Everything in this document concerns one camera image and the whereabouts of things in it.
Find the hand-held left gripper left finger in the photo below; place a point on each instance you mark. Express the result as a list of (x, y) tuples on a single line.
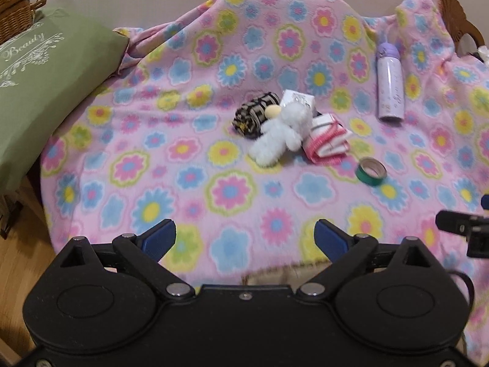
[(161, 237)]

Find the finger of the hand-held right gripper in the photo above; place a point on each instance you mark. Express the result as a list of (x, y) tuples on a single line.
[(454, 222)]

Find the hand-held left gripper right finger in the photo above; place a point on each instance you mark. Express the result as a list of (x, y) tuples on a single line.
[(327, 240)]

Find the brown furry cloth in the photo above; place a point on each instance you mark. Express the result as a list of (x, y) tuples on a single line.
[(282, 272)]

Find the green tape roll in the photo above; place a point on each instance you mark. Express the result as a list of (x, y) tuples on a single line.
[(361, 176)]

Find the pink floral fleece blanket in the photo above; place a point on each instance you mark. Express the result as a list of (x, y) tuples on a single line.
[(214, 160)]

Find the pink white folded cloth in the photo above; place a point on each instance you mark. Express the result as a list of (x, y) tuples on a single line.
[(330, 143)]

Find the white plush toy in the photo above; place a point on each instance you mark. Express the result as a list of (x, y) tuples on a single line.
[(279, 133)]

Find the black patterned pouch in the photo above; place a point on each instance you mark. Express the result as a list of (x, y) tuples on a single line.
[(254, 116)]

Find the white box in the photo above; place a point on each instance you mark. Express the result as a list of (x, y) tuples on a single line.
[(301, 97)]

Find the purple white bottle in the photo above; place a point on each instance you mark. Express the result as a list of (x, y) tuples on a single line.
[(389, 84)]

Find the green printed pillow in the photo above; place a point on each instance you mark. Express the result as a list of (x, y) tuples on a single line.
[(42, 84)]

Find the brown wicker basket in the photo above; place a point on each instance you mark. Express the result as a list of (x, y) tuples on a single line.
[(17, 11)]

